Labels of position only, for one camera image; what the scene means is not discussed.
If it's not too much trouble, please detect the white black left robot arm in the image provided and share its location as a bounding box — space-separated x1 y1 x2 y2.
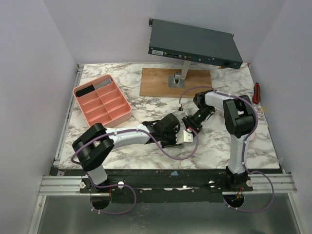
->
72 114 180 193

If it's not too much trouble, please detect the blue-grey rack network device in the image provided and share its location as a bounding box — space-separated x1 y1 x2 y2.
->
148 19 243 69

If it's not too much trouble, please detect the pink compartment organizer tray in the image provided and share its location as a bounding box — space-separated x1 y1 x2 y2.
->
73 75 132 128

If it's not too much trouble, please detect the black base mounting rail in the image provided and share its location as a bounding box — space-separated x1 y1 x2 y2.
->
49 167 253 207

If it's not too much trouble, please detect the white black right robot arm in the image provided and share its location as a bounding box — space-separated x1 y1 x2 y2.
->
182 90 258 191

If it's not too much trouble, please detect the red black utility knife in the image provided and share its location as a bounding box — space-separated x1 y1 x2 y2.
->
252 82 260 104

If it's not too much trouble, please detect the wooden base board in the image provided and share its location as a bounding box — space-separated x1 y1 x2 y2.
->
139 68 212 98

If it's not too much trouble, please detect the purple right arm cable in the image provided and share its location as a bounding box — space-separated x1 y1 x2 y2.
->
179 86 275 212

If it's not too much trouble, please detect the grey striped item in tray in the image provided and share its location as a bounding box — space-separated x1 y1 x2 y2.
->
94 78 113 90

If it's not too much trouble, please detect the metal support stand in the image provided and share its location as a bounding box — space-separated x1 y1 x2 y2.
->
168 61 191 88

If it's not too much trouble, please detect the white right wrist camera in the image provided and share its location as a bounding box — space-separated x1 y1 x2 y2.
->
178 104 190 116

